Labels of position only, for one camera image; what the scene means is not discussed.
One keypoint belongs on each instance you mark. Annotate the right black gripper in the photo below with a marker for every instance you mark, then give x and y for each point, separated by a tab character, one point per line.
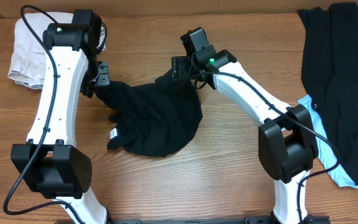
179	68

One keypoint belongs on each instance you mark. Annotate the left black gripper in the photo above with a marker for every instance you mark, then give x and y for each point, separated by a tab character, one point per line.
102	73

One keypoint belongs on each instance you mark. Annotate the black t-shirt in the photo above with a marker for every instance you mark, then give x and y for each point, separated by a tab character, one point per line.
154	119

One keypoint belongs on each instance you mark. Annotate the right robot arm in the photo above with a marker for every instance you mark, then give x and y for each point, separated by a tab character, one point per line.
286	142

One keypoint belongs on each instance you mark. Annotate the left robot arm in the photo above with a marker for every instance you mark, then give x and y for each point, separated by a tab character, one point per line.
49	162

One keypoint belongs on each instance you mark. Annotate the grey folded garment under trousers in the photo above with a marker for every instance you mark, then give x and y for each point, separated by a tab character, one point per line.
35	85

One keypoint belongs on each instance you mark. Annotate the beige folded trousers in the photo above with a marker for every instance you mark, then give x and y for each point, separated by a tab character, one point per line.
29	58

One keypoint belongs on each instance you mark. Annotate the black knit garment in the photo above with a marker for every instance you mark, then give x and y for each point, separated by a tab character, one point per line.
330	75

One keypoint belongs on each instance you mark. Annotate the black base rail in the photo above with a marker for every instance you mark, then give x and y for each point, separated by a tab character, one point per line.
191	221

